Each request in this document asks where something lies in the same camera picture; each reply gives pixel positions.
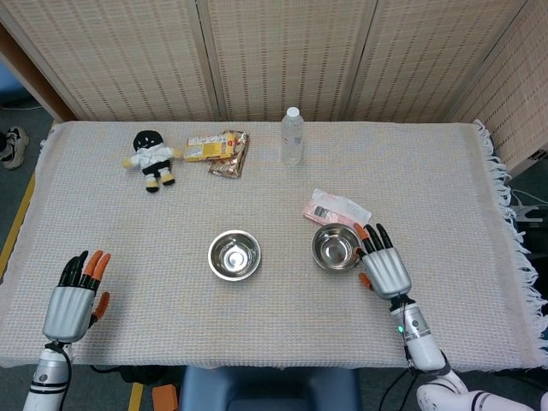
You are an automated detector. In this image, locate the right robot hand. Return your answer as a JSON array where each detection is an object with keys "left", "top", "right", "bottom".
[{"left": 352, "top": 223, "right": 413, "bottom": 301}]

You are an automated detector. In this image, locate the white and black sneaker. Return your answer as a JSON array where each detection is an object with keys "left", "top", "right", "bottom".
[{"left": 0, "top": 126, "right": 31, "bottom": 170}]

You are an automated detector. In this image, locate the brown foil snack packet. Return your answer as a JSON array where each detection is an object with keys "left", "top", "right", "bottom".
[{"left": 207, "top": 130, "right": 250, "bottom": 178}]

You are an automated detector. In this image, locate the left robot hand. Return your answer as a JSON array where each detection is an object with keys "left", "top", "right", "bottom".
[{"left": 42, "top": 250, "right": 112, "bottom": 343}]

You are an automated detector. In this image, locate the white stand with cables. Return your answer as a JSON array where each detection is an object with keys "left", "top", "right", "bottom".
[{"left": 508, "top": 189, "right": 545, "bottom": 223}]

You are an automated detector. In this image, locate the black floor cable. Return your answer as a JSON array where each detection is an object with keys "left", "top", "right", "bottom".
[{"left": 380, "top": 370, "right": 413, "bottom": 406}]

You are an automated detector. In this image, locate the yellow snack box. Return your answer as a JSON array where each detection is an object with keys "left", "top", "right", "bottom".
[{"left": 183, "top": 132, "right": 237, "bottom": 163}]

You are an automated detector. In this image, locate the orange block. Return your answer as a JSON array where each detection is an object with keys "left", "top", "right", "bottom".
[{"left": 152, "top": 384, "right": 179, "bottom": 411}]

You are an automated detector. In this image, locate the pink and white packet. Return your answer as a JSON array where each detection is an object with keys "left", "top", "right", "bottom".
[{"left": 301, "top": 188, "right": 372, "bottom": 229}]

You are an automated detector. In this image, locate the black and white plush doll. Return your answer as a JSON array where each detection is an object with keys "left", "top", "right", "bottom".
[{"left": 122, "top": 130, "right": 183, "bottom": 194}]

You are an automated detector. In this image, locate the clear plastic water bottle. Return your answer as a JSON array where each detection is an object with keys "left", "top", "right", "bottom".
[{"left": 280, "top": 106, "right": 306, "bottom": 168}]

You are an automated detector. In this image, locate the white woven fringed tablecloth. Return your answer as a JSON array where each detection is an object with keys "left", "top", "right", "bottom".
[{"left": 0, "top": 119, "right": 548, "bottom": 372}]

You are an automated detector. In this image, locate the woven bamboo screen panel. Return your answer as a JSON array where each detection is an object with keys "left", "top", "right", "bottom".
[
  {"left": 195, "top": 0, "right": 378, "bottom": 123},
  {"left": 448, "top": 0, "right": 548, "bottom": 173},
  {"left": 345, "top": 0, "right": 528, "bottom": 123},
  {"left": 0, "top": 0, "right": 215, "bottom": 123}
]

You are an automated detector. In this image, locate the blue padded robot base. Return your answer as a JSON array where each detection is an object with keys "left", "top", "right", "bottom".
[{"left": 178, "top": 366, "right": 361, "bottom": 411}]

